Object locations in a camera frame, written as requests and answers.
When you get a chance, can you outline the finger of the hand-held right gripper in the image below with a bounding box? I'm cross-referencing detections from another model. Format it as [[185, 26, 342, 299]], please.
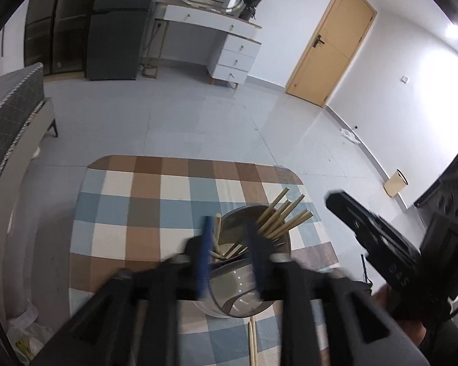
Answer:
[[353, 231, 413, 294], [325, 191, 422, 260]]

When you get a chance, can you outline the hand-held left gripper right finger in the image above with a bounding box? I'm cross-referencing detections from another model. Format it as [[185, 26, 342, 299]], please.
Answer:
[[246, 224, 432, 366]]

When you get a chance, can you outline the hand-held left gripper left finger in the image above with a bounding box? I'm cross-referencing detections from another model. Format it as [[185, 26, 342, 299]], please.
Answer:
[[31, 215, 215, 366]]

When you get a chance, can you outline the grey utensil holder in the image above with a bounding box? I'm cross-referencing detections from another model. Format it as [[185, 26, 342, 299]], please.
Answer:
[[206, 205, 293, 319]]

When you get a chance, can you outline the bunch of wooden chopsticks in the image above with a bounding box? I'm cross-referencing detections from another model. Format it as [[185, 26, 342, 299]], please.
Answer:
[[223, 187, 314, 262]]

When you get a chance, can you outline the person's right hand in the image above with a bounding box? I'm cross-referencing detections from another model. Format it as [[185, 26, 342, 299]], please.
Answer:
[[378, 286, 430, 357]]

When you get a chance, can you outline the wooden spoon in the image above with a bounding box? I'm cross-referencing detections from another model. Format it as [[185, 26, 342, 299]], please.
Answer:
[[213, 214, 223, 260]]

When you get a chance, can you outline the beige waste bin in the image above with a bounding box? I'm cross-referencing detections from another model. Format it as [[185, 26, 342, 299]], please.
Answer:
[[383, 168, 408, 198]]

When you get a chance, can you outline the checked tablecloth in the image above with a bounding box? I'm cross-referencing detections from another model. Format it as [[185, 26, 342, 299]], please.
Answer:
[[69, 155, 340, 366]]

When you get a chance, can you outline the white scrap on floor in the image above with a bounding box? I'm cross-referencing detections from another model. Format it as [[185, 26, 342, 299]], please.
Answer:
[[340, 127, 361, 145]]

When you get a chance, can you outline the wooden door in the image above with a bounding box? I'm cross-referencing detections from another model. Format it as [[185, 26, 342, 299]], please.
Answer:
[[285, 0, 378, 107]]

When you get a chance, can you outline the white plastic bag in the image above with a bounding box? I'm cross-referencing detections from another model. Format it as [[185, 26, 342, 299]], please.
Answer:
[[5, 301, 56, 363]]

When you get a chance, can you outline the white dresser with gold legs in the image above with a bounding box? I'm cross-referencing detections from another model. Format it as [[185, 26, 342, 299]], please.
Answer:
[[139, 0, 263, 88]]

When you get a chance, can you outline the dark grey refrigerator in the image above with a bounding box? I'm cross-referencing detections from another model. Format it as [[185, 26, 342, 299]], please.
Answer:
[[86, 0, 165, 81]]

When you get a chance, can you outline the grey quilted bed headboard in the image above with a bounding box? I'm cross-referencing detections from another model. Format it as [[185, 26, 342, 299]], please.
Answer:
[[0, 63, 46, 214]]

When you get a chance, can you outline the dark glass wardrobe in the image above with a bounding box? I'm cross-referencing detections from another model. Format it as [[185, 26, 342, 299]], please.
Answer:
[[25, 0, 96, 77]]

